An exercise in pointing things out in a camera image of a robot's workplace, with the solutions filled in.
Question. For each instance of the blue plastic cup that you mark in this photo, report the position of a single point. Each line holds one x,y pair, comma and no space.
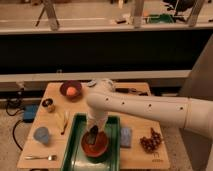
42,135

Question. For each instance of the black handled scraper tool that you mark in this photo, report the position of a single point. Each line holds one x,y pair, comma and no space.
131,91

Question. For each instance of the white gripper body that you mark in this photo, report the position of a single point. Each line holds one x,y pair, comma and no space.
98,120

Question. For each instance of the bunch of dark grapes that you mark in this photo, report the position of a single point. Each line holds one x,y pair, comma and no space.
150,145

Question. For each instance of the silver fork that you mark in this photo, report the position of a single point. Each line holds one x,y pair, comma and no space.
49,158

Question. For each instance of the dark purple bowl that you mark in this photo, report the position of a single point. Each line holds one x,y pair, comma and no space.
71,83

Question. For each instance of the blue power box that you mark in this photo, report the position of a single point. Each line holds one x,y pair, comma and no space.
30,113

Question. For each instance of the yellow banana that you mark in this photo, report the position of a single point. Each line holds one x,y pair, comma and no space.
62,121

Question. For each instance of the red bowl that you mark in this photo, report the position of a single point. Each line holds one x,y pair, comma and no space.
98,148

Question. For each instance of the orange peach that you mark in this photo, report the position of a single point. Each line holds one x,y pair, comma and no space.
71,91

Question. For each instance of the black eraser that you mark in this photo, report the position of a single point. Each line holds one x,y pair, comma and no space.
93,134

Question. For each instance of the green tray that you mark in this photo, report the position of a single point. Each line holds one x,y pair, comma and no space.
75,158

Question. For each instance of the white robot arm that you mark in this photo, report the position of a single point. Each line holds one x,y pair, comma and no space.
191,114

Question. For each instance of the blue sponge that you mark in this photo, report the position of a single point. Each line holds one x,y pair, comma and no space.
125,138

